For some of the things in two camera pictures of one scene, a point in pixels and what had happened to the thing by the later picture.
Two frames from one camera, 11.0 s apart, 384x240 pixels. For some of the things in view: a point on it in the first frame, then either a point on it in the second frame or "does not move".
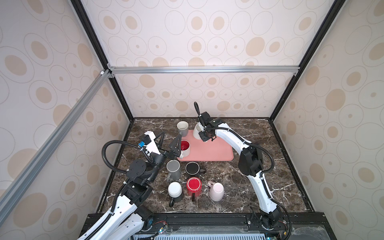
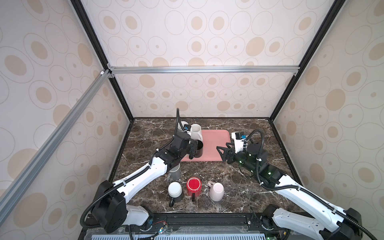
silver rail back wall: x=201 y=70 does not move
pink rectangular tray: x=217 y=150 does not move
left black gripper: x=175 y=151 -> x=193 y=147
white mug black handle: x=175 y=190 does not move
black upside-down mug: x=193 y=168 -> x=199 y=152
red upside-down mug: x=194 y=185 does not move
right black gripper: x=203 y=137 -> x=228 y=153
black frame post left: x=89 y=28 does not move
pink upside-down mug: x=216 y=190 does not move
